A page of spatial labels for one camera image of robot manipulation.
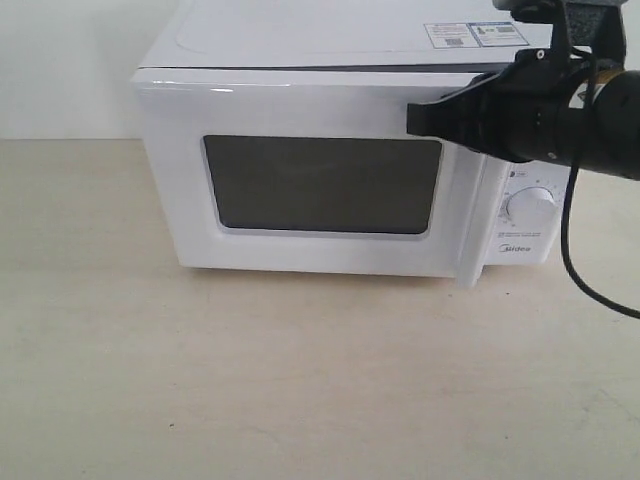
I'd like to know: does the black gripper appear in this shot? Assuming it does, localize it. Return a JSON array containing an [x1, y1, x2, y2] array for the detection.
[[406, 48, 594, 165]]

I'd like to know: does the white microwave door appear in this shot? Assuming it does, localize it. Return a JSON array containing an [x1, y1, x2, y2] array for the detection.
[[132, 68, 499, 286]]

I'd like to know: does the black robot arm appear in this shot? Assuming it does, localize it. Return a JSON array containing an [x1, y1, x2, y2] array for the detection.
[[406, 49, 639, 180]]

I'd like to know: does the printed label sticker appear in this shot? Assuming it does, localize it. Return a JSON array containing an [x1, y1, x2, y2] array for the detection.
[[424, 22, 530, 49]]

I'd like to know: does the white microwave oven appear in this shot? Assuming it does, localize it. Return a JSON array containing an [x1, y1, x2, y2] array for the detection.
[[132, 1, 569, 286]]

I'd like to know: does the lower white control knob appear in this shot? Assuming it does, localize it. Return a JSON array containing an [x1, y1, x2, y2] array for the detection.
[[506, 187, 558, 228]]

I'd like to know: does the black cable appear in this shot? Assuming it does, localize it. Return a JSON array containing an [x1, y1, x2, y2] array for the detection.
[[559, 49, 640, 319]]

